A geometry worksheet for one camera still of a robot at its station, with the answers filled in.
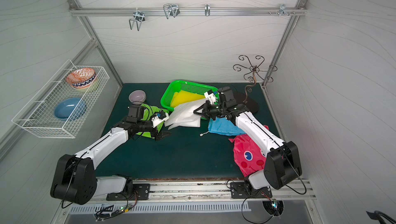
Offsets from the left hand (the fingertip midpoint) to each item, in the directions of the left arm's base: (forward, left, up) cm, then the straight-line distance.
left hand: (167, 124), depth 83 cm
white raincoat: (0, -9, +9) cm, 13 cm away
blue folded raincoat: (+6, -31, -11) cm, 33 cm away
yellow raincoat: (+30, -3, -12) cm, 32 cm away
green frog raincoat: (-1, +6, +14) cm, 16 cm away
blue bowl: (-4, +40, +18) cm, 44 cm away
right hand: (+1, -15, +11) cm, 18 cm away
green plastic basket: (+36, 0, -6) cm, 36 cm away
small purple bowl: (+28, +29, -10) cm, 41 cm away
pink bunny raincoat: (-12, -45, -12) cm, 48 cm away
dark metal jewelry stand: (+26, -48, +15) cm, 57 cm away
